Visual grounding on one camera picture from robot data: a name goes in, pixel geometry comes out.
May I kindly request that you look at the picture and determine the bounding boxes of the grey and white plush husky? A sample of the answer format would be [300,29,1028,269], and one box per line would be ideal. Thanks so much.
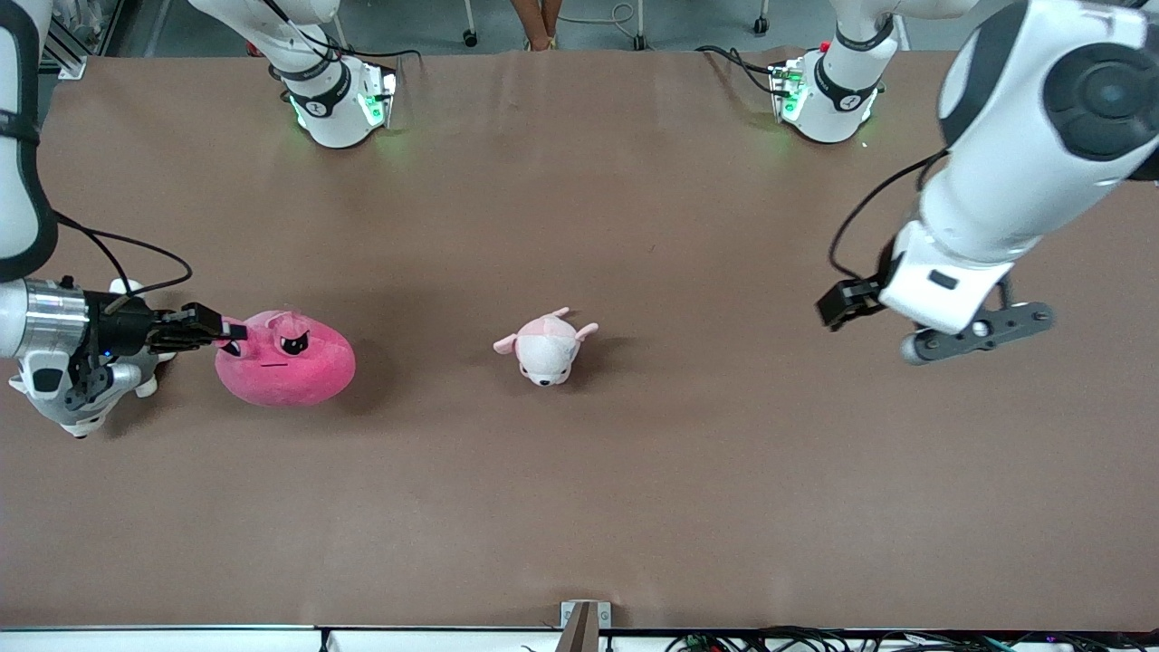
[7,278,178,440]

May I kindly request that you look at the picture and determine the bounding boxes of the black left base cable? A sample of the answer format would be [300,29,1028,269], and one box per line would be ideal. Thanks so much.
[695,44,785,97]

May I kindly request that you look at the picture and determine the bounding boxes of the white and pink plush puppy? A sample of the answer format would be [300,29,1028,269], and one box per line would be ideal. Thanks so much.
[493,307,600,388]

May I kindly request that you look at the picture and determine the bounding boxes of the black base cable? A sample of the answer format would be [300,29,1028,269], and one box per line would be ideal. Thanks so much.
[258,0,424,64]
[695,44,785,97]

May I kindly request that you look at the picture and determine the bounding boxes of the black cable bundle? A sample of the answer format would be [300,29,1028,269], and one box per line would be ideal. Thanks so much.
[666,625,1159,652]

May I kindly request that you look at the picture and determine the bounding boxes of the black right base cable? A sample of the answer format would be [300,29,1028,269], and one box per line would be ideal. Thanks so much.
[258,0,424,64]

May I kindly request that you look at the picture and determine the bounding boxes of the round pink plush toy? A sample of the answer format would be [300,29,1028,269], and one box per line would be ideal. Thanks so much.
[214,310,357,408]

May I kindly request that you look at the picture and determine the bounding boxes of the aluminium camera mount post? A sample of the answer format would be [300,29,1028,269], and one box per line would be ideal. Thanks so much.
[560,599,613,652]

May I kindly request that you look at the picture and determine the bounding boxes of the person in maroon clothes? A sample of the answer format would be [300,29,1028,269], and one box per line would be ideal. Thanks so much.
[510,0,564,52]

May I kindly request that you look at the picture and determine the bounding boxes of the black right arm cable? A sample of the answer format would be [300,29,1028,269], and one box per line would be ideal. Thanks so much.
[53,211,194,313]

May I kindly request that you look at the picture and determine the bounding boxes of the aluminium frame profile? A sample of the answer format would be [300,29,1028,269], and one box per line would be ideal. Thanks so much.
[41,0,123,81]

